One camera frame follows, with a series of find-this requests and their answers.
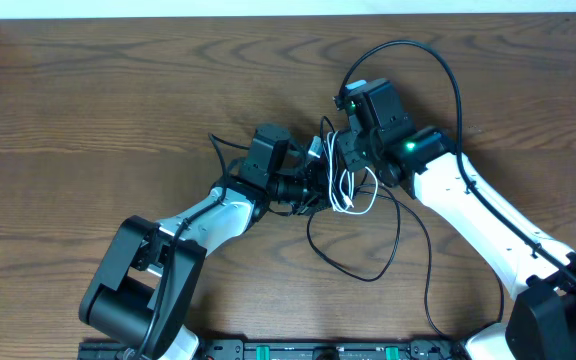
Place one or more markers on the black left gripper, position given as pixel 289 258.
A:
pixel 313 187

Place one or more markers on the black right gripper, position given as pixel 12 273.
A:
pixel 345 142

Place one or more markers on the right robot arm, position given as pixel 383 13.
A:
pixel 427 166

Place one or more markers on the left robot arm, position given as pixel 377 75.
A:
pixel 143 287

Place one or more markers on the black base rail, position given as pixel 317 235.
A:
pixel 235 349

